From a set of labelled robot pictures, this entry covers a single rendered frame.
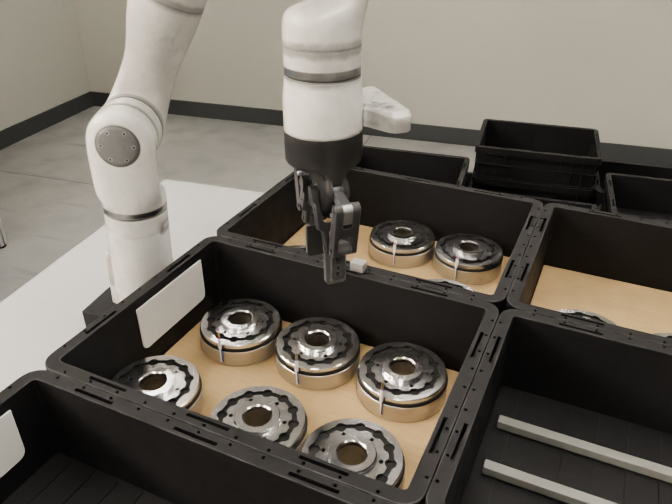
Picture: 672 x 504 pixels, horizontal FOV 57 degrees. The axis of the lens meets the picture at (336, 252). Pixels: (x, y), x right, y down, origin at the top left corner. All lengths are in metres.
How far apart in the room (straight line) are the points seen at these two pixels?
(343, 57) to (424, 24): 3.17
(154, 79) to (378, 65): 2.97
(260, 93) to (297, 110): 3.56
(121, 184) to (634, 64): 3.15
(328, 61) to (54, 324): 0.76
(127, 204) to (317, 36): 0.47
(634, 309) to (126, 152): 0.73
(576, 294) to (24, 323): 0.89
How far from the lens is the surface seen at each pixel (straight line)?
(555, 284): 0.98
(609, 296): 0.98
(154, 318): 0.79
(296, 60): 0.56
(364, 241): 1.04
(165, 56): 0.89
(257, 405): 0.69
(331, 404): 0.73
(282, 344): 0.77
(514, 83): 3.73
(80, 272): 1.29
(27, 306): 1.23
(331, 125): 0.56
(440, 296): 0.73
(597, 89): 3.75
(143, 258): 0.97
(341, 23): 0.55
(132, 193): 0.92
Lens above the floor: 1.34
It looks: 31 degrees down
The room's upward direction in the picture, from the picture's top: straight up
